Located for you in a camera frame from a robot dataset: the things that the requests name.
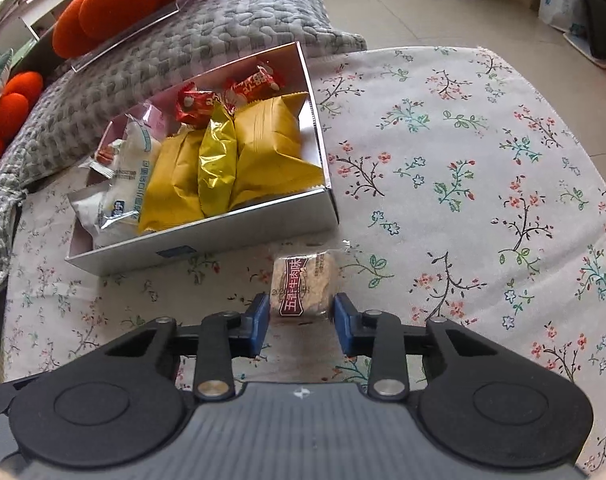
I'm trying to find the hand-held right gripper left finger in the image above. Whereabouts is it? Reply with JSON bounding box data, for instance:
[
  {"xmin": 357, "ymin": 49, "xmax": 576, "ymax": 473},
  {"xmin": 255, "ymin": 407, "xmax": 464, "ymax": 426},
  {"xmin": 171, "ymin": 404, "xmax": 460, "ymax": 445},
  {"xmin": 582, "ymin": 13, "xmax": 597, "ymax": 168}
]
[{"xmin": 105, "ymin": 292, "xmax": 271, "ymax": 401}]

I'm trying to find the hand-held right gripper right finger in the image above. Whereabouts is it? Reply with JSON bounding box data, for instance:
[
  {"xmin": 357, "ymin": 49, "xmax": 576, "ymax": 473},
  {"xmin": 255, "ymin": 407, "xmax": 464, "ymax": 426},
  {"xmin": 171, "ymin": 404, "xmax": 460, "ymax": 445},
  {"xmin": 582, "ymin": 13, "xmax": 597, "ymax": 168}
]
[{"xmin": 333, "ymin": 292, "xmax": 504, "ymax": 401}]

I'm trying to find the clear-wrapped oat bar packet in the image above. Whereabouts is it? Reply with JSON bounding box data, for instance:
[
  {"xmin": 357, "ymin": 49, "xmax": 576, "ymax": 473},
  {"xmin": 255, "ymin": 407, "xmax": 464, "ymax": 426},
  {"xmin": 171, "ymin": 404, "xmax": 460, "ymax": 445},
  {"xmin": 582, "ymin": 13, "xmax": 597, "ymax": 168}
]
[{"xmin": 270, "ymin": 245, "xmax": 351, "ymax": 323}]

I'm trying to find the pink cardboard box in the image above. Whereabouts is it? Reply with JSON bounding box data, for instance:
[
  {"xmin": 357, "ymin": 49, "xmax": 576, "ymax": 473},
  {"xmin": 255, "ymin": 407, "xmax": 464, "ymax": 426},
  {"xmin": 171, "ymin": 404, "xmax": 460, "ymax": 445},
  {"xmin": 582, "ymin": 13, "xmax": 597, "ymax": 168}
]
[{"xmin": 64, "ymin": 41, "xmax": 340, "ymax": 277}]

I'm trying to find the matte yellow snack packet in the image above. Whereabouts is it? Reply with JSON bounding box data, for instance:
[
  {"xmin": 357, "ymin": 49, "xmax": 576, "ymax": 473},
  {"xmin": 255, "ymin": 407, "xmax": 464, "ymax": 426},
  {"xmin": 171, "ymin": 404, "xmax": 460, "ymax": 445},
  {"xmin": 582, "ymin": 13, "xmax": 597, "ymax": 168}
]
[
  {"xmin": 228, "ymin": 91, "xmax": 324, "ymax": 211},
  {"xmin": 137, "ymin": 130, "xmax": 206, "ymax": 235}
]

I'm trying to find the shiny gold snack packet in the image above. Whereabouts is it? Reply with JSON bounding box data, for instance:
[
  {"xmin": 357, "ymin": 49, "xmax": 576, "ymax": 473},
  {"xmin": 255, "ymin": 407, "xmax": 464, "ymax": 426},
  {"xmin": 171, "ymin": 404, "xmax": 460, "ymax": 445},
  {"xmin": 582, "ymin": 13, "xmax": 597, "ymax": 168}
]
[{"xmin": 198, "ymin": 102, "xmax": 238, "ymax": 218}]

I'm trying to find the white blue-print bread packet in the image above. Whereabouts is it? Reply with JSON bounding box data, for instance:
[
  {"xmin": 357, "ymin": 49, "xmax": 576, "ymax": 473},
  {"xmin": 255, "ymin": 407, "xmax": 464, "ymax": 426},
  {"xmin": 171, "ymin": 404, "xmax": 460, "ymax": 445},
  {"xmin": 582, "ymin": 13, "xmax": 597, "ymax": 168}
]
[{"xmin": 99, "ymin": 115, "xmax": 163, "ymax": 233}]

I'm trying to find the crinkled silvery white packet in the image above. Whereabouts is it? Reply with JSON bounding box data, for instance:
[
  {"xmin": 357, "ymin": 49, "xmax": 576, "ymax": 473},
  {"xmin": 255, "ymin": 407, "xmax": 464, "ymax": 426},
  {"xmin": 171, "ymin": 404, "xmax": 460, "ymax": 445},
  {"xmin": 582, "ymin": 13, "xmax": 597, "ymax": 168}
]
[{"xmin": 68, "ymin": 180, "xmax": 114, "ymax": 239}]

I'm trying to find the small white red-print packet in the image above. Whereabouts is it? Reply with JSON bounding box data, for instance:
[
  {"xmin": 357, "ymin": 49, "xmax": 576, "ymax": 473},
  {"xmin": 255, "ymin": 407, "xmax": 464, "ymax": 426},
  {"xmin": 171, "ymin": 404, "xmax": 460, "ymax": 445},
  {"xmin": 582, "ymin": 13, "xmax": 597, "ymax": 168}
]
[{"xmin": 80, "ymin": 140, "xmax": 126, "ymax": 181}]

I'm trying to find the red candy packet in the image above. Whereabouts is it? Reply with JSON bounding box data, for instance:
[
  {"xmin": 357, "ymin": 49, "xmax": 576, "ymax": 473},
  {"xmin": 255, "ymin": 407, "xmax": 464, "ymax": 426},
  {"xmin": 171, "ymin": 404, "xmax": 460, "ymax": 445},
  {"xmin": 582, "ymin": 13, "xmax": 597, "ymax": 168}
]
[
  {"xmin": 223, "ymin": 62, "xmax": 285, "ymax": 106},
  {"xmin": 175, "ymin": 86, "xmax": 224, "ymax": 128}
]

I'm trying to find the floral bed sheet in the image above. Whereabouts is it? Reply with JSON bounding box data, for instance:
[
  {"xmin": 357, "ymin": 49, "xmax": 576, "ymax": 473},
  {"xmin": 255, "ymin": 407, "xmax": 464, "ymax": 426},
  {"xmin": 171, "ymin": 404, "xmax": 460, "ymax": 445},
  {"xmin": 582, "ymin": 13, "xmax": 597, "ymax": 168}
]
[{"xmin": 0, "ymin": 45, "xmax": 606, "ymax": 480}]

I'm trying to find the grey checkered quilted blanket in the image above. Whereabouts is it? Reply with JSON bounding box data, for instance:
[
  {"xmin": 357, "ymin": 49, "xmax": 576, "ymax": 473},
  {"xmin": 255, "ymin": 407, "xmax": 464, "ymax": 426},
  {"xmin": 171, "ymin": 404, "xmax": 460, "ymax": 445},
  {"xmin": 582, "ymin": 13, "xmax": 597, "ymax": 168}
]
[{"xmin": 0, "ymin": 0, "xmax": 369, "ymax": 306}]

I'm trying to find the clear plastic sheet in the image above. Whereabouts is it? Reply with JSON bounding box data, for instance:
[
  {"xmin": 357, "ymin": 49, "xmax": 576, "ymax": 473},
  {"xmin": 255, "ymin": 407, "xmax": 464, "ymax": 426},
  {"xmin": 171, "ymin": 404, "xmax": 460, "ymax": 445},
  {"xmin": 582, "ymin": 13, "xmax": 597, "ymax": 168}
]
[{"xmin": 70, "ymin": 0, "xmax": 224, "ymax": 73}]

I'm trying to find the small orange pumpkin cushion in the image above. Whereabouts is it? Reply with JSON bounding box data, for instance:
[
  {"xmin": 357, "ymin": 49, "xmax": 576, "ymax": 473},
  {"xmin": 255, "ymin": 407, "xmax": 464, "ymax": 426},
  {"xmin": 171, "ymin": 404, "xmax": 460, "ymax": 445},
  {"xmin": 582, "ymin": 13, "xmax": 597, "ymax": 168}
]
[{"xmin": 0, "ymin": 71, "xmax": 44, "ymax": 173}]

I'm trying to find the large orange pumpkin cushion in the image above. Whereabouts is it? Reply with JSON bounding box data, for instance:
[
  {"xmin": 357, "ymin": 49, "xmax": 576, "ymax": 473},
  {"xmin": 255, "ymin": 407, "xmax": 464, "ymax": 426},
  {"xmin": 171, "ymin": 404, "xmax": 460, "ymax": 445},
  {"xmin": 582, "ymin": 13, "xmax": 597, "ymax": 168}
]
[{"xmin": 52, "ymin": 0, "xmax": 226, "ymax": 59}]

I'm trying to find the white bookshelf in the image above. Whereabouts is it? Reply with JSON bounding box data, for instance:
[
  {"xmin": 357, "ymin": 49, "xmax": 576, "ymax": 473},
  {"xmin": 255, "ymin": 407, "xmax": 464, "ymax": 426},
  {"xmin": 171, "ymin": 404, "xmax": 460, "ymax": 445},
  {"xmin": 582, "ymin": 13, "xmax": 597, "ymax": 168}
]
[{"xmin": 0, "ymin": 0, "xmax": 108, "ymax": 58}]

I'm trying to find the black bag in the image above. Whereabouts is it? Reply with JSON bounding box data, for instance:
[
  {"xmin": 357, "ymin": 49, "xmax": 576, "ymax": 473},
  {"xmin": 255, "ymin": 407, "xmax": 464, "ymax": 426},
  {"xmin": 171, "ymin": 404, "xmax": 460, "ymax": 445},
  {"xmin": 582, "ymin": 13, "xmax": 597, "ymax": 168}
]
[{"xmin": 583, "ymin": 0, "xmax": 606, "ymax": 61}]

